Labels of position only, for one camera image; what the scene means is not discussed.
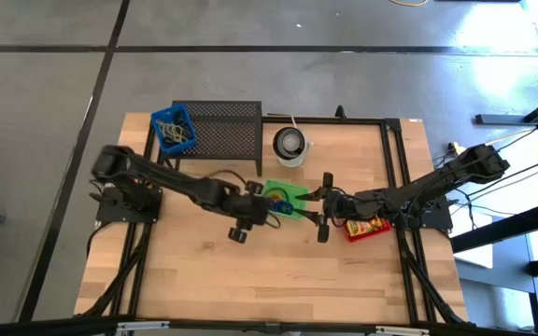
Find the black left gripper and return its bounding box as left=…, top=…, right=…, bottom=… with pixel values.
left=224, top=179, right=281, bottom=245

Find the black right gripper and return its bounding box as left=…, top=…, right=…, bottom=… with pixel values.
left=294, top=172, right=361, bottom=245

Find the green plastic basket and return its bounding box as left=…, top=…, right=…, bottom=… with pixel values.
left=260, top=179, right=310, bottom=220

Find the large yellow crayon box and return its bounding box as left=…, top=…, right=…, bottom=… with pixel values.
left=346, top=217, right=387, bottom=237

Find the blue plastic basket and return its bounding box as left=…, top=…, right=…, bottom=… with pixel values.
left=150, top=103, right=199, bottom=158

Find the black desk foot bar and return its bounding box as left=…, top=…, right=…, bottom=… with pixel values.
left=474, top=88, right=538, bottom=126
left=450, top=200, right=538, bottom=254

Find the red plastic basket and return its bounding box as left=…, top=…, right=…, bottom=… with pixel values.
left=342, top=214, right=392, bottom=244

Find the white cylinder with black rim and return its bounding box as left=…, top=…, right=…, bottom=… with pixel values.
left=272, top=124, right=315, bottom=169

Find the black mesh metal shelf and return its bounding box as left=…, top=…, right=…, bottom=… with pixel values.
left=162, top=100, right=264, bottom=177

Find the black front crossbeam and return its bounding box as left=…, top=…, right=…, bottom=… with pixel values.
left=0, top=315, right=538, bottom=336

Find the black table frame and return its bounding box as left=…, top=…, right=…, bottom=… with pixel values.
left=75, top=112, right=475, bottom=328

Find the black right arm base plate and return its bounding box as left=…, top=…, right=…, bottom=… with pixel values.
left=389, top=204, right=455, bottom=231

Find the silver bracket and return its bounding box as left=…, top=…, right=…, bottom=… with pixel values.
left=374, top=325, right=432, bottom=336
left=116, top=320, right=171, bottom=333

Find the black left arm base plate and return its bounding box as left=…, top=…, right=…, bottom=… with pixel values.
left=94, top=186, right=164, bottom=224

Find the pale yellow power cable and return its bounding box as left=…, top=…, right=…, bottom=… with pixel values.
left=486, top=126, right=538, bottom=147

